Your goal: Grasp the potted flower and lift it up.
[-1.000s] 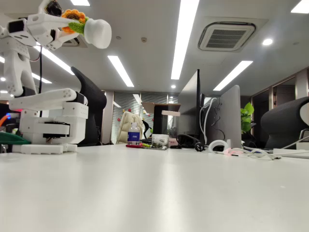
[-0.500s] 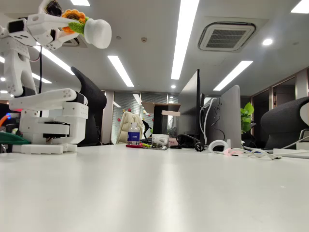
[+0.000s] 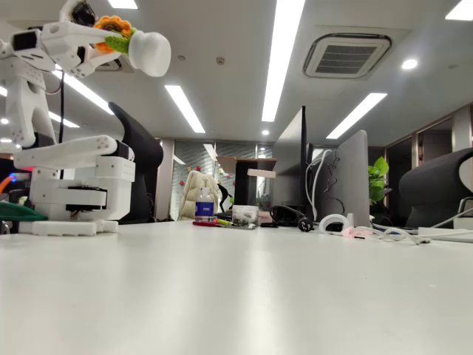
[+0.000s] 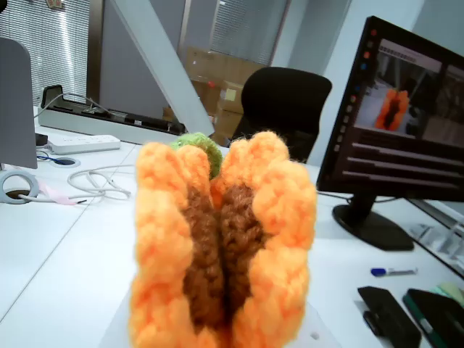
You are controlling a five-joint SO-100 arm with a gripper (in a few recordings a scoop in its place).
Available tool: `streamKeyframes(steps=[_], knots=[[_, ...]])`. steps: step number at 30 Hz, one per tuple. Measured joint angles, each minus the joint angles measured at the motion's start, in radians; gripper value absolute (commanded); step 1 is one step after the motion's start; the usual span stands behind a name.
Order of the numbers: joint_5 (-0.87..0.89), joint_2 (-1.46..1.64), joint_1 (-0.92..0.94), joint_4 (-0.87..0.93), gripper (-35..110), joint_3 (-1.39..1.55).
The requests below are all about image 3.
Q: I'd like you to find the gripper camera on white bracket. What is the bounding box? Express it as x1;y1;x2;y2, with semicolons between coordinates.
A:
58;0;100;27

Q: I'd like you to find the white hanging cable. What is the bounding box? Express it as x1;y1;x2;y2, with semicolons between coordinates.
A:
305;149;334;223

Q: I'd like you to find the orange cable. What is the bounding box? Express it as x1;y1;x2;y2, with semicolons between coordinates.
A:
0;173;18;194

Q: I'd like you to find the black camera cable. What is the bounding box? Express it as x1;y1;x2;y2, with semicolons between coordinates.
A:
57;70;67;180

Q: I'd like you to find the pink ribbon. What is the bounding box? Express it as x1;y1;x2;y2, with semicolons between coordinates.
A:
341;226;375;240

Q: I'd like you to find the green leafy plant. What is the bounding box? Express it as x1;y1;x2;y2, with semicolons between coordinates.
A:
368;155;390;205

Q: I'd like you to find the long ceiling light strip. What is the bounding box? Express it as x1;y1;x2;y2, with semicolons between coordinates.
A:
261;0;307;123
165;84;206;134
326;92;388;141
51;68;115;115

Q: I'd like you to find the white tape roll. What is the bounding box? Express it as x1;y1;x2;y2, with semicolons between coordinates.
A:
318;213;350;234

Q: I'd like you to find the black curved stand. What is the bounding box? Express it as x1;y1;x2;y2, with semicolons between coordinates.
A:
217;183;234;214

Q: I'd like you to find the plain white power strip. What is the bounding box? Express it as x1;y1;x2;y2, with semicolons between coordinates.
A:
417;227;473;244

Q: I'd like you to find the black coiled cable with plug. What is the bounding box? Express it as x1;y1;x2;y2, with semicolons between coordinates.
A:
269;205;316;233

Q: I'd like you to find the open brown cardboard box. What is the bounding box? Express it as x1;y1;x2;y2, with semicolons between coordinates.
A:
217;155;278;177

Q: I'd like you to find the ceiling air conditioner vent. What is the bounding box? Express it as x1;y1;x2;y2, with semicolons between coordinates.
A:
302;32;392;81
94;57;136;74

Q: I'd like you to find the grey cable tray box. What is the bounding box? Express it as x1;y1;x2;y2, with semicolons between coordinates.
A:
453;197;473;229

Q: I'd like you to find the clear water bottle blue label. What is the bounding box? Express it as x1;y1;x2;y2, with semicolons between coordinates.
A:
194;186;216;223

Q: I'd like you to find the grey desk partition rounded corner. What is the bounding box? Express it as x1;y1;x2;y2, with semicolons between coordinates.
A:
313;129;370;229

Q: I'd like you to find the clear plastic container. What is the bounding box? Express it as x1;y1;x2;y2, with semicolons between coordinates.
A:
231;205;259;227

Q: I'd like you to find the black mesh office chair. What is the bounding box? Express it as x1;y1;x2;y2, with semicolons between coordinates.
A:
108;101;165;226
398;147;473;229

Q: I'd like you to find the crocheted sunflower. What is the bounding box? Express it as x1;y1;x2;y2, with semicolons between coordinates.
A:
94;14;172;78

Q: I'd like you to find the cream puffer jacket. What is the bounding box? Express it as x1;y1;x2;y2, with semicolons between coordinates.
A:
178;169;222;222

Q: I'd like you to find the thin black monitor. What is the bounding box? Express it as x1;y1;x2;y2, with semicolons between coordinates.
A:
300;106;315;223

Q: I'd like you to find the green cloth item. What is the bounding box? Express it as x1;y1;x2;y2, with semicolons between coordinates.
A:
0;201;49;223

